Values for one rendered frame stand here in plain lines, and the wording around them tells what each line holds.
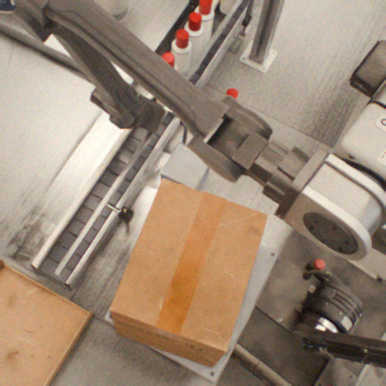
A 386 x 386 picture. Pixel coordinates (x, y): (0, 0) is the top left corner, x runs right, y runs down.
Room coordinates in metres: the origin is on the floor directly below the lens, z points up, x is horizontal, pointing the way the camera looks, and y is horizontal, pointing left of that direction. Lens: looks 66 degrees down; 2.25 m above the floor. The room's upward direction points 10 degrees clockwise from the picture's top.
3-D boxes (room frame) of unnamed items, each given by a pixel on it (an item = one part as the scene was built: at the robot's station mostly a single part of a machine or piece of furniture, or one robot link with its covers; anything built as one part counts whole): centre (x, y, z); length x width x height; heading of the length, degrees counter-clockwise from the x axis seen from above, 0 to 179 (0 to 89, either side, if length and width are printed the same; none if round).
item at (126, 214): (0.48, 0.17, 0.91); 0.07 x 0.03 x 0.16; 71
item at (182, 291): (0.35, -0.02, 0.99); 0.30 x 0.24 x 0.27; 171
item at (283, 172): (0.41, -0.13, 1.45); 0.09 x 0.08 x 0.12; 152
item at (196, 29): (0.98, 0.07, 0.98); 0.05 x 0.05 x 0.20
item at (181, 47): (0.92, 0.10, 0.98); 0.05 x 0.05 x 0.20
